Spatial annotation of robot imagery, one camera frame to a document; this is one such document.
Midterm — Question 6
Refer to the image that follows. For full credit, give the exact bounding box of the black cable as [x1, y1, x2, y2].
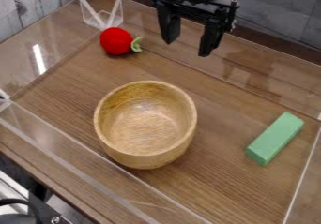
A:
[0, 198, 43, 224]

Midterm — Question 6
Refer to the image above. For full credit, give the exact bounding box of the green rectangular block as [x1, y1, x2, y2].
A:
[246, 112, 305, 166]

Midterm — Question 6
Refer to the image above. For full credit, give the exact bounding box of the clear acrylic tray wall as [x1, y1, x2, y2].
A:
[0, 93, 211, 224]

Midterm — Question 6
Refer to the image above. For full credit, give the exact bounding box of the black metal bracket with bolt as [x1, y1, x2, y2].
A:
[28, 193, 72, 224]

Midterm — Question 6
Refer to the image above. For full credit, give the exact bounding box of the clear acrylic corner bracket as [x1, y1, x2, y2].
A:
[79, 0, 123, 31]

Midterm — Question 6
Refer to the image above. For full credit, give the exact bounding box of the wooden bowl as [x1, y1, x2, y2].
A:
[92, 81, 197, 170]

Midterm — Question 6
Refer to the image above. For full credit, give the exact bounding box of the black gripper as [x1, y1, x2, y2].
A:
[154, 0, 239, 57]

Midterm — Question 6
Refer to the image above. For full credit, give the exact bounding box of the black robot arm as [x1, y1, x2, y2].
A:
[152, 0, 239, 57]

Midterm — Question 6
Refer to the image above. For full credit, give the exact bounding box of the red plush fruit green leaf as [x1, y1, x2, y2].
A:
[100, 27, 142, 56]

